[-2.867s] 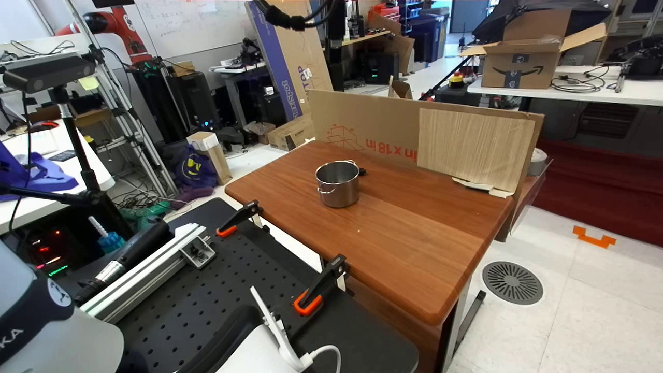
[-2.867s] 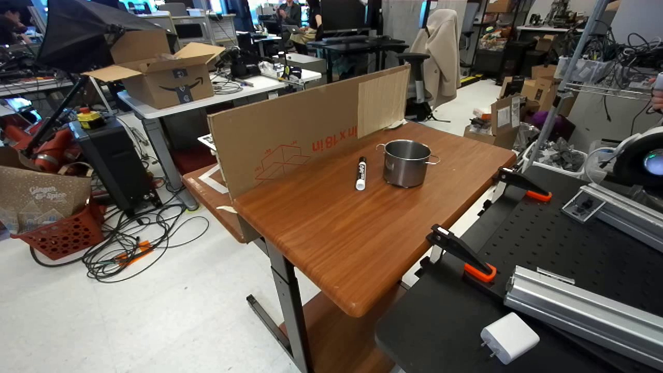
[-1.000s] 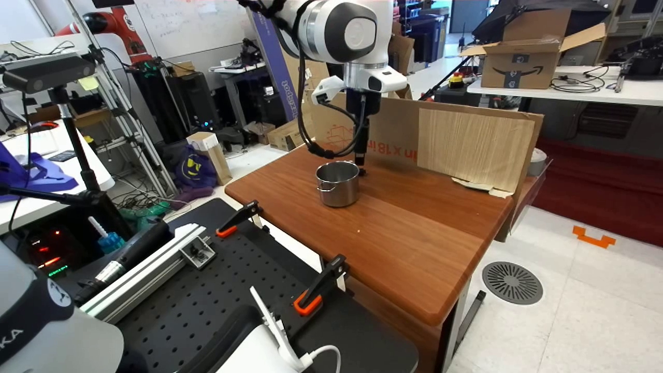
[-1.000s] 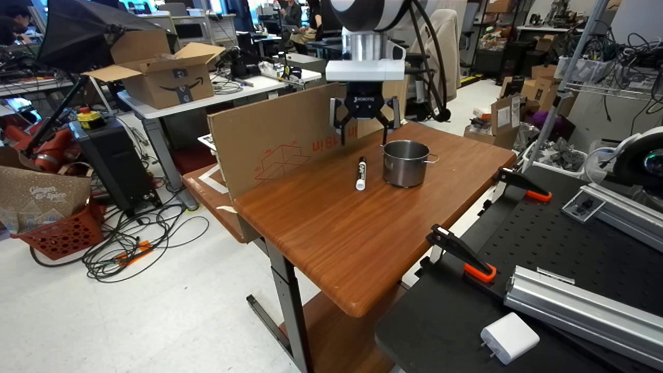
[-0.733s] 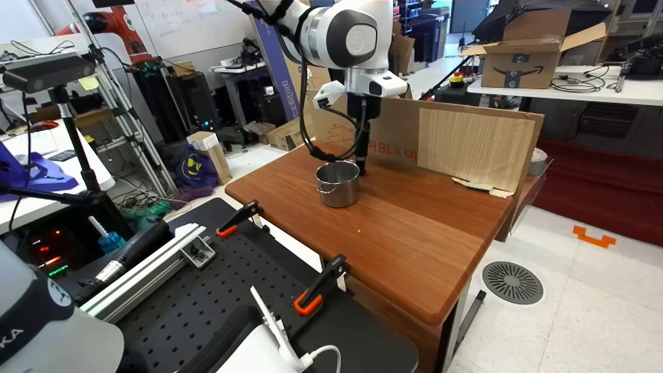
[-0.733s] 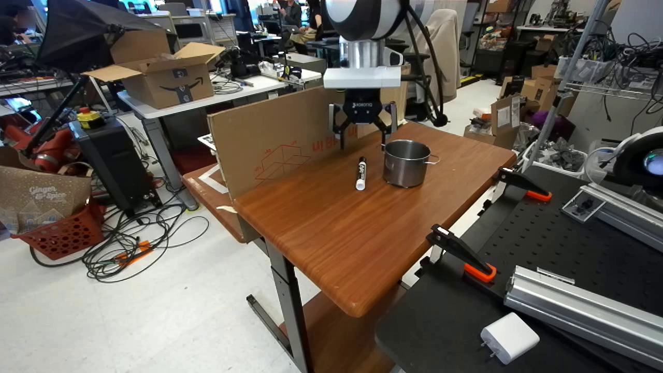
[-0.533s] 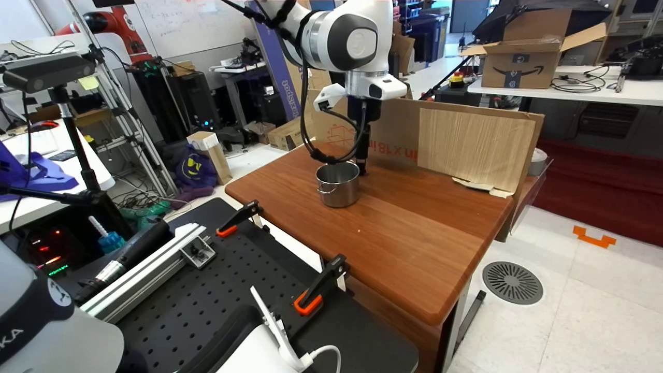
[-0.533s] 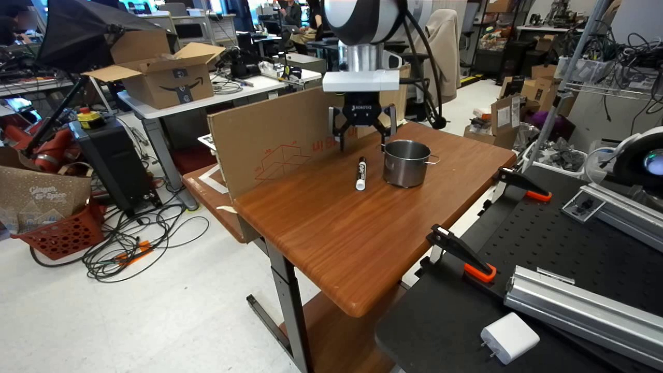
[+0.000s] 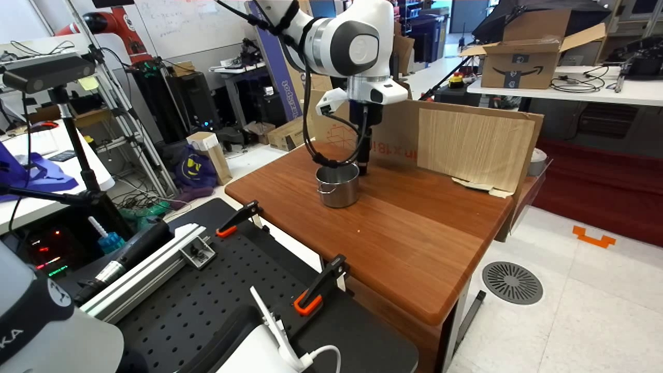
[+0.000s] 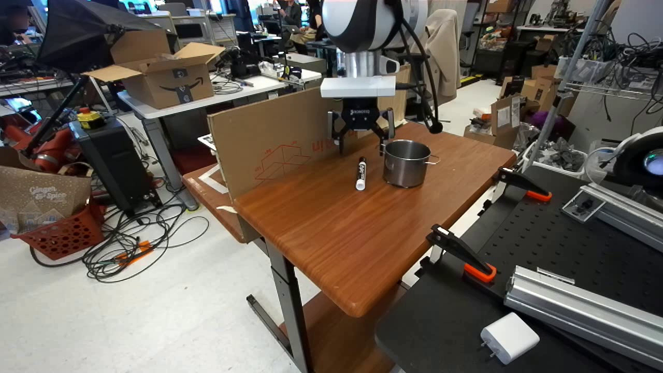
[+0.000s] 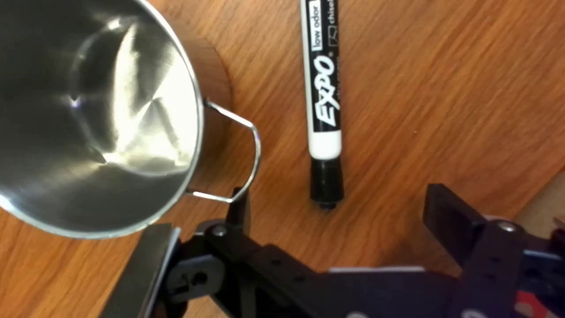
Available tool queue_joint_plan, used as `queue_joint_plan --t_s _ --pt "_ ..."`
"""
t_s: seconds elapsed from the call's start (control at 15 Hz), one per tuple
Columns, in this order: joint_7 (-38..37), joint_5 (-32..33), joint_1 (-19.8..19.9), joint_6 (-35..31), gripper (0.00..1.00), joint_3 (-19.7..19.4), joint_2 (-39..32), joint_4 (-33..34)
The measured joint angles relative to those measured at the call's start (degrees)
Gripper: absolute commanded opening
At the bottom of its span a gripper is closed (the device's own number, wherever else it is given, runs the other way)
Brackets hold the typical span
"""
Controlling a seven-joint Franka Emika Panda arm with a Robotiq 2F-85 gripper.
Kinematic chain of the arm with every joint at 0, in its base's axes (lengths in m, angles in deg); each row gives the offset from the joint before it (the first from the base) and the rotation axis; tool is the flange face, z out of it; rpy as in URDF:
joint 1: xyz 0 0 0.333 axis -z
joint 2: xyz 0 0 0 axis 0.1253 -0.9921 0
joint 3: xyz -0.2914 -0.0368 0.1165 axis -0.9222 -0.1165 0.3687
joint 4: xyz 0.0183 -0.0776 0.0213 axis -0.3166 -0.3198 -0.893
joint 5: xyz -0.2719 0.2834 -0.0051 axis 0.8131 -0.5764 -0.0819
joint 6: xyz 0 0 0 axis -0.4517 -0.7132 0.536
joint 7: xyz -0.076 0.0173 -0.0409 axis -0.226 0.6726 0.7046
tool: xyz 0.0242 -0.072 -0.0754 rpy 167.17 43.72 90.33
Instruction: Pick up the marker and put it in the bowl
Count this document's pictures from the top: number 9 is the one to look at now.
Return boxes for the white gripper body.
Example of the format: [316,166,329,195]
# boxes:
[346,74,410,107]

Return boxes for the stacked brown cardboard boxes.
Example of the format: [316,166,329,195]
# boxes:
[263,67,336,152]

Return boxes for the small steel pot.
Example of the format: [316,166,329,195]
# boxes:
[315,161,362,212]

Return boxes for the yellow red emergency stop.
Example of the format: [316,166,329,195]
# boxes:
[447,67,473,90]

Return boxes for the purple standing banner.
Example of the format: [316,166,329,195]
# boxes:
[257,19,304,125]

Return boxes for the large flat cardboard sheet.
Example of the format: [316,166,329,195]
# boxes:
[371,100,546,202]

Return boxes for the small brown cardboard box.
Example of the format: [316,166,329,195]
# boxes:
[187,128,233,187]

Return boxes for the open Amazon cardboard box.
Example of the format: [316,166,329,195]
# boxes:
[460,7,610,91]

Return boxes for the orange black bar clamp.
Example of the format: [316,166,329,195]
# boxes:
[214,199,266,242]
[289,253,352,320]

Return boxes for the white waste bin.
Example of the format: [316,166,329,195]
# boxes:
[529,148,551,181]

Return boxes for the purple bag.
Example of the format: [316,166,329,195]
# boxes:
[160,138,223,193]

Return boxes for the round floor drain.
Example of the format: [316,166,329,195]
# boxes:
[480,260,546,309]

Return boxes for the grey metal table leg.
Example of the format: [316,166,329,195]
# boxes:
[450,288,489,348]

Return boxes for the black base board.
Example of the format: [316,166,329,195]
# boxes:
[164,195,422,373]

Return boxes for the aluminium stepladder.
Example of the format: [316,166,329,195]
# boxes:
[61,0,179,202]

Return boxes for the colourful fabric pile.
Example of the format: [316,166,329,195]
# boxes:
[121,199,171,235]

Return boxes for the black perforated breadboard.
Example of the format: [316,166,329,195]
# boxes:
[111,220,336,373]

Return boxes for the dark red floor mat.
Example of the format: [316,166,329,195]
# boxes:
[530,134,663,248]

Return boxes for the white work table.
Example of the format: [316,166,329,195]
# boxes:
[464,65,663,110]

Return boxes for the white VR headset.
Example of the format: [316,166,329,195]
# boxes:
[217,283,347,373]

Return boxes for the red machine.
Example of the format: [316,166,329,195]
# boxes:
[55,5,153,67]

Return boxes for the black equipment box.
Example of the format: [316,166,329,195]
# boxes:
[66,220,175,305]

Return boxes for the blue brush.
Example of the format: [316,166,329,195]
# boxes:
[86,213,129,257]

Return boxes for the white power adapter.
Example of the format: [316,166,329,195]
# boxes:
[92,260,127,286]

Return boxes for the white side table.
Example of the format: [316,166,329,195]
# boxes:
[0,118,118,235]

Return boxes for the purple cloth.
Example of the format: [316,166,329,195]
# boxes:
[0,138,80,204]

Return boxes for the black controller with lights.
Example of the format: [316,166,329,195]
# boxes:
[0,206,92,286]

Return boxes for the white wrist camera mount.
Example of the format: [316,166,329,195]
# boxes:
[315,88,349,118]

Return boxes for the metal rail corner bracket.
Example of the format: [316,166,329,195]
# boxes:
[179,237,217,271]

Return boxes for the white headset cable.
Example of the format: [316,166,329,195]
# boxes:
[298,343,343,373]

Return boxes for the aluminium profile rail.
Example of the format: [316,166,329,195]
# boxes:
[77,224,212,326]

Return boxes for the black camera tripod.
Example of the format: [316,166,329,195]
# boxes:
[18,85,134,244]

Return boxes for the dark stereo camera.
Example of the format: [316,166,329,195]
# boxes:
[0,52,99,96]

